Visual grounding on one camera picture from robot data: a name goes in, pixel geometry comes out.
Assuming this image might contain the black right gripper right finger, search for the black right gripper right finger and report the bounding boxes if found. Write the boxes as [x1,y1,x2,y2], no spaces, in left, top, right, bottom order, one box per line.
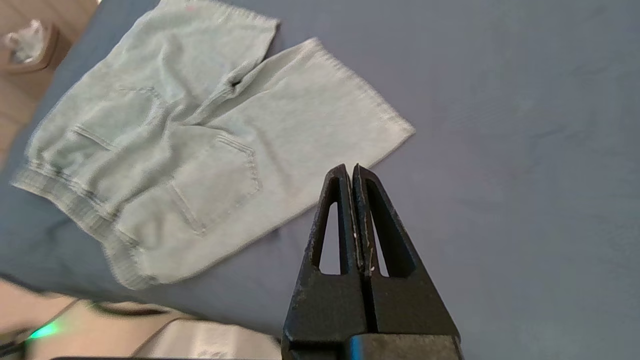
[352,163,461,347]

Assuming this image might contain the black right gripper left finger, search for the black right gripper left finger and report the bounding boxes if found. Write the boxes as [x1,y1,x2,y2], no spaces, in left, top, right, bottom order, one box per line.
[281,164,369,360]

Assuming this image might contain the light blue denim shorts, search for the light blue denim shorts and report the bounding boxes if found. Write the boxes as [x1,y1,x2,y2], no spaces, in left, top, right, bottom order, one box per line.
[11,0,416,291]

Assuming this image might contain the blue bed sheet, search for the blue bed sheet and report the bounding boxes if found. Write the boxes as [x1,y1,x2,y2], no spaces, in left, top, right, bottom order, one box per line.
[0,0,640,360]

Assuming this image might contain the brown trash bin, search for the brown trash bin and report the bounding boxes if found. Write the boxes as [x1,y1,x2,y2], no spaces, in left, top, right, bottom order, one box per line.
[0,20,72,76]

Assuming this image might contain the white plastic bin bag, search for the white plastic bin bag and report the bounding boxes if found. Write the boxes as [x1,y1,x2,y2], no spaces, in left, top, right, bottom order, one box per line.
[4,20,47,64]

